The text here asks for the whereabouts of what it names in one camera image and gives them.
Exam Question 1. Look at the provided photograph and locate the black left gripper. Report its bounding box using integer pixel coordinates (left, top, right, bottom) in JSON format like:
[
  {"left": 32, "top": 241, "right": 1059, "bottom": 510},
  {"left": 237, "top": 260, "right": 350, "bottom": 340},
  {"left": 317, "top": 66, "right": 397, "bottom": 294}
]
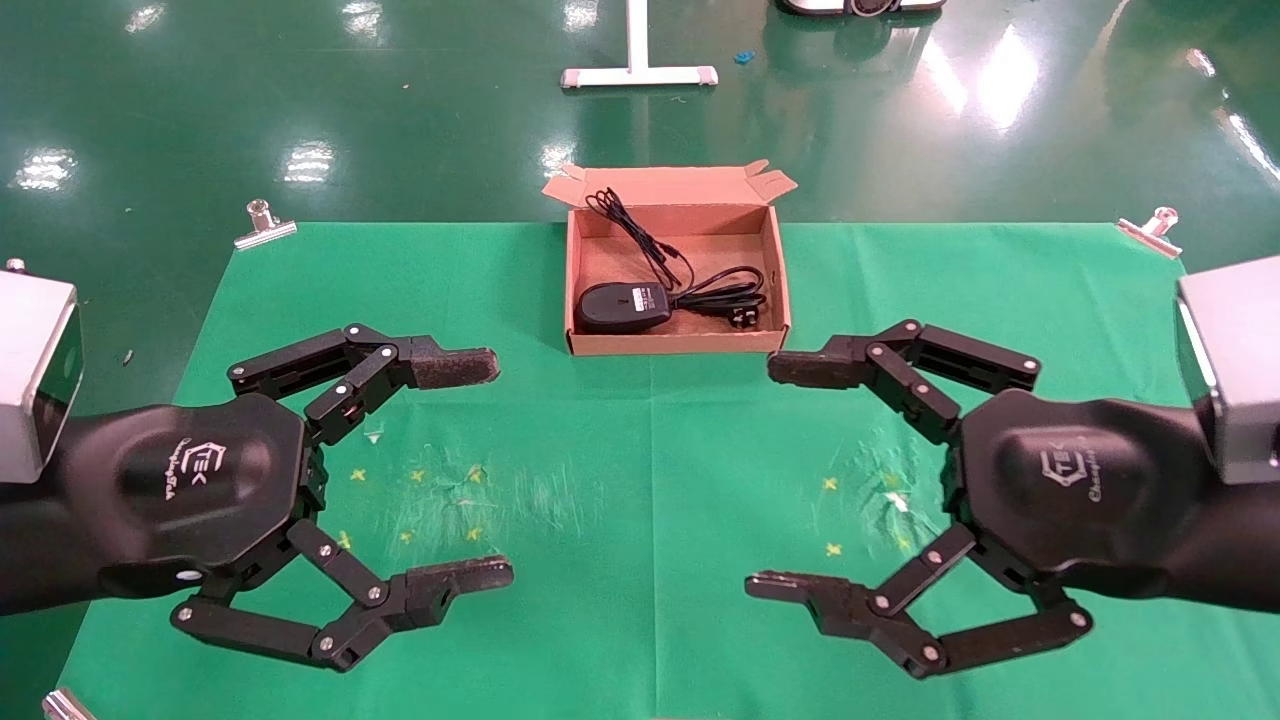
[{"left": 0, "top": 323, "right": 515, "bottom": 673}]

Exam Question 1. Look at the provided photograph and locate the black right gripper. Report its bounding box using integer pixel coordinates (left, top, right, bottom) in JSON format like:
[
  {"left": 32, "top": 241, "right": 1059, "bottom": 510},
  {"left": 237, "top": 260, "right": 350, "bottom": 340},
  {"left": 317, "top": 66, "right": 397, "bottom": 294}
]
[{"left": 744, "top": 319, "right": 1280, "bottom": 682}]

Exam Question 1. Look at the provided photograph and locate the black power cable with plug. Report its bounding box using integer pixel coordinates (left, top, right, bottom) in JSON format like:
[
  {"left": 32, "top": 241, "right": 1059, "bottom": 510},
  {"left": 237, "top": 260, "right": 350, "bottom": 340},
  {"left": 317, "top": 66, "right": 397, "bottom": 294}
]
[{"left": 668, "top": 264, "right": 770, "bottom": 327}]

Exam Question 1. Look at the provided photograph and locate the black wired computer mouse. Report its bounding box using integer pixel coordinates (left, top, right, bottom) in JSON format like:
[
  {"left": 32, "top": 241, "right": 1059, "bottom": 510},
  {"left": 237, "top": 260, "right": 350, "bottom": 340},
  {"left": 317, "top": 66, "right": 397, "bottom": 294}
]
[{"left": 574, "top": 187, "right": 694, "bottom": 336}]

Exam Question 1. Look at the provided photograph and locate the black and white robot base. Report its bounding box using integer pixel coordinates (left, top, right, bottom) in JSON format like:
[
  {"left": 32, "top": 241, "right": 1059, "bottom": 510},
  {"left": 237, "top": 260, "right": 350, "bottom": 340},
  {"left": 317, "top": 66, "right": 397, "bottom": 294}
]
[{"left": 775, "top": 0, "right": 947, "bottom": 20}]

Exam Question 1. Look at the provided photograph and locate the open brown cardboard box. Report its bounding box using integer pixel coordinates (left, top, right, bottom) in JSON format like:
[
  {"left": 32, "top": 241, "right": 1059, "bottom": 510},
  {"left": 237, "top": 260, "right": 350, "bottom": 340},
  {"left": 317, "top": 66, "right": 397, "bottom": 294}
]
[{"left": 542, "top": 159, "right": 799, "bottom": 357}]

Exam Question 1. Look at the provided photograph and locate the green table cloth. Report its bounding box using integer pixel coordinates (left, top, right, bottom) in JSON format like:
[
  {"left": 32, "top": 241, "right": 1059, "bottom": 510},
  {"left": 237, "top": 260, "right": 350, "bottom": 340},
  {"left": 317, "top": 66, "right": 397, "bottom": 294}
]
[{"left": 55, "top": 221, "right": 1280, "bottom": 720}]

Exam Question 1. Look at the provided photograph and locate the white stand base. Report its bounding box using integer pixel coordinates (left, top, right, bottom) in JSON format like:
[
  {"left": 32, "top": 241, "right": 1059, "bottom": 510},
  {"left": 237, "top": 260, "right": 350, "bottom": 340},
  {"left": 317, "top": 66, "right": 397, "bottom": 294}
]
[{"left": 560, "top": 0, "right": 720, "bottom": 91}]

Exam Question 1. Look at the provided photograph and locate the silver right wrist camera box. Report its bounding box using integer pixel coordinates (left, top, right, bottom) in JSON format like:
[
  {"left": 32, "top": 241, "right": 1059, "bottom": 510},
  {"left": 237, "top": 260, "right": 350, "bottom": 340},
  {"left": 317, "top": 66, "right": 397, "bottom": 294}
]
[{"left": 1174, "top": 255, "right": 1280, "bottom": 487}]

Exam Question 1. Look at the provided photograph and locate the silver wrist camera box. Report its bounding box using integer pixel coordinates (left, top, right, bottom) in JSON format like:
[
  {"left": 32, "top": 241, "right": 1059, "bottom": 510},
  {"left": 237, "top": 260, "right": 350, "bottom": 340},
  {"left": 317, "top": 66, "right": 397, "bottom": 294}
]
[
  {"left": 1174, "top": 255, "right": 1280, "bottom": 487},
  {"left": 0, "top": 259, "right": 84, "bottom": 484}
]

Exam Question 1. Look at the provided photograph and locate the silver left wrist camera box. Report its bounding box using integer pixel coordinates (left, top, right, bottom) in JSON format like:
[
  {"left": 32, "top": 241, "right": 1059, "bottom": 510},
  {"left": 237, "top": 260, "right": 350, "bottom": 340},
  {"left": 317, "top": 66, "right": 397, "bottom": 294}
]
[{"left": 0, "top": 259, "right": 84, "bottom": 484}]

